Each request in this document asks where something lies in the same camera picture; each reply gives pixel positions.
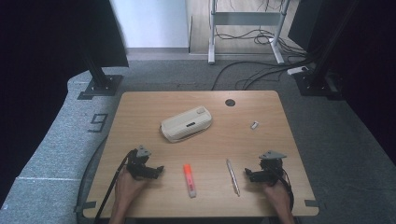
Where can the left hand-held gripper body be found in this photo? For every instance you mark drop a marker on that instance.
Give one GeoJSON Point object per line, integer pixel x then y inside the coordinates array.
{"type": "Point", "coordinates": [138, 163]}

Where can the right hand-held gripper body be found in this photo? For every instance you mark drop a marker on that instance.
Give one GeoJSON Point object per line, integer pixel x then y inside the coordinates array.
{"type": "Point", "coordinates": [271, 169]}

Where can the silver pen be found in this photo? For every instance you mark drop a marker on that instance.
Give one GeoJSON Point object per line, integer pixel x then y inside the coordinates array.
{"type": "Point", "coordinates": [233, 178]}

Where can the orange pink highlighter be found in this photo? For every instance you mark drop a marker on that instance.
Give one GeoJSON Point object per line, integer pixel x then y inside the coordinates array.
{"type": "Point", "coordinates": [189, 180]}

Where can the small white eraser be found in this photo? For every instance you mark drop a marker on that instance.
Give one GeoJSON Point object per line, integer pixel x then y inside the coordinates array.
{"type": "Point", "coordinates": [254, 125]}

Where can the cream zip pencil case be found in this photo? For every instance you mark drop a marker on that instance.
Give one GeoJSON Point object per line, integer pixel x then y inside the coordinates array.
{"type": "Point", "coordinates": [183, 126]}

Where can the person's right hand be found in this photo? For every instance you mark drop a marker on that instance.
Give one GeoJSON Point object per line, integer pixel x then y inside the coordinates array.
{"type": "Point", "coordinates": [277, 194]}

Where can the person's left hand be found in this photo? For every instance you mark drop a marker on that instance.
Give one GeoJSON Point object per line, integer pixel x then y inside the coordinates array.
{"type": "Point", "coordinates": [129, 189]}

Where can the black metal stand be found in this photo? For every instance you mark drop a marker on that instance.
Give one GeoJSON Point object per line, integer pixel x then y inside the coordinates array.
{"type": "Point", "coordinates": [317, 77]}
{"type": "Point", "coordinates": [99, 81]}

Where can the white power strip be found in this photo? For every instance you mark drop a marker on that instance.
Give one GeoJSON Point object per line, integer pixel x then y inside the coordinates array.
{"type": "Point", "coordinates": [297, 70]}

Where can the black curtain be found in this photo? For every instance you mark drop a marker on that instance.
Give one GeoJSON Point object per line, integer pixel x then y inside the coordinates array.
{"type": "Point", "coordinates": [46, 37]}
{"type": "Point", "coordinates": [373, 62]}

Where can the white desk frame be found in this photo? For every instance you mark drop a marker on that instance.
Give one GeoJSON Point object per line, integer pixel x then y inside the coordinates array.
{"type": "Point", "coordinates": [246, 18]}

